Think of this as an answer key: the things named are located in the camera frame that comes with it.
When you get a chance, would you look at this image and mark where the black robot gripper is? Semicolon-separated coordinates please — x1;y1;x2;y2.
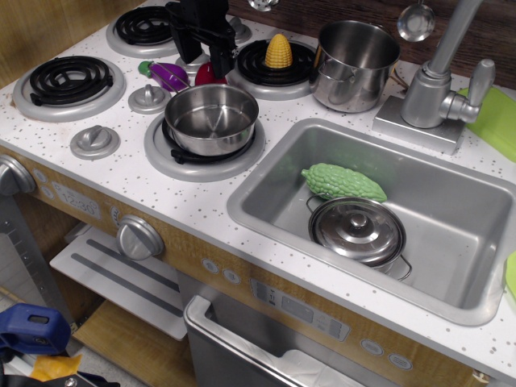
165;0;235;79

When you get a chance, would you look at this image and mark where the red sweet potato toy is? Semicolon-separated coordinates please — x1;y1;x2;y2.
194;62;227;85

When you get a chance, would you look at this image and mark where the small steel pan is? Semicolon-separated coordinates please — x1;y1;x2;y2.
164;84;259;156

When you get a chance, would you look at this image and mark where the grey stovetop knob back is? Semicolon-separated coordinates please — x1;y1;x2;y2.
229;16;252;44

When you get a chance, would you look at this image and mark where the grey stovetop knob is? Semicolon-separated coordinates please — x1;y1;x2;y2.
229;16;252;44
70;125;120;160
128;85;171;114

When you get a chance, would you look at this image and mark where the purple toy eggplant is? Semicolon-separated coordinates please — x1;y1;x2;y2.
138;60;189;93

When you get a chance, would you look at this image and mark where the back right black burner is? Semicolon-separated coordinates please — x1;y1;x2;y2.
226;40;315;101

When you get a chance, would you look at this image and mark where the black burner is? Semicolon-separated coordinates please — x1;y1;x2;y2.
12;56;126;123
106;6;178;59
226;40;315;101
144;114;265;182

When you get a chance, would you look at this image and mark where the back left black burner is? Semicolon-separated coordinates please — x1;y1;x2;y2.
106;6;178;59

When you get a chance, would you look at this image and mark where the hanging steel utensil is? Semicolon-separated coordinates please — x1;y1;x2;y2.
248;0;280;12

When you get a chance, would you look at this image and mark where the yellow toy corn cob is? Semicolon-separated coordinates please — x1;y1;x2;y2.
264;34;293;69

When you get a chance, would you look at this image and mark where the grey stovetop knob middle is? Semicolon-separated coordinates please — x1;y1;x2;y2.
128;85;171;114

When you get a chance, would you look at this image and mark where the front right black burner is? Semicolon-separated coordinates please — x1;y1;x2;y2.
144;114;265;182

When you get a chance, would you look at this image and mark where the grey stovetop knob front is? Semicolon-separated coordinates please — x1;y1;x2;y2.
70;125;120;160

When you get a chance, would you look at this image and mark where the front left black burner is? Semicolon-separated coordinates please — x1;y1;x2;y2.
12;56;126;123

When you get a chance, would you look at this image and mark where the tall steel pot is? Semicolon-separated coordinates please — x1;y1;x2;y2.
309;20;401;113

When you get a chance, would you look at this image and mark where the green toy bitter gourd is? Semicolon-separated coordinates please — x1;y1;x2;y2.
301;163;387;203

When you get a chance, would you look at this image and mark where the silver oven knob right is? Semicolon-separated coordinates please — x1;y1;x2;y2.
116;214;164;261

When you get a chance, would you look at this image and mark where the silver oven knob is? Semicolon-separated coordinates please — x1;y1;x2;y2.
1;155;36;196
116;214;164;261

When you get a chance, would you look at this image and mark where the hanging steel ladle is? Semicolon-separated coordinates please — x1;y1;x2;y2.
397;1;435;43

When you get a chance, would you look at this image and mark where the silver oven knob left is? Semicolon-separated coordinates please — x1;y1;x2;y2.
1;155;36;196

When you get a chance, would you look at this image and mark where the silver toy faucet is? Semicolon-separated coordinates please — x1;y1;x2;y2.
372;1;496;155

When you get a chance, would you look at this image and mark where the small lidded steel pot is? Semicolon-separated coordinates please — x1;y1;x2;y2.
306;194;413;281

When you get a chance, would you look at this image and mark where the grey oven door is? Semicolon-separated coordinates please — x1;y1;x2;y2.
1;196;65;310

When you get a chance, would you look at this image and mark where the grey dishwasher door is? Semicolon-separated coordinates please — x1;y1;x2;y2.
184;295;392;386

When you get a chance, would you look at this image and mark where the green plastic cutting board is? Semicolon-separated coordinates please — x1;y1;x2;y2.
466;87;516;162

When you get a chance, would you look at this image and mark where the grey sink basin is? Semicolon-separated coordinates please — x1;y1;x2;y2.
227;119;515;326

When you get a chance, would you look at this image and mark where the green plastic item right edge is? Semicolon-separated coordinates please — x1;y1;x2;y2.
504;252;516;303

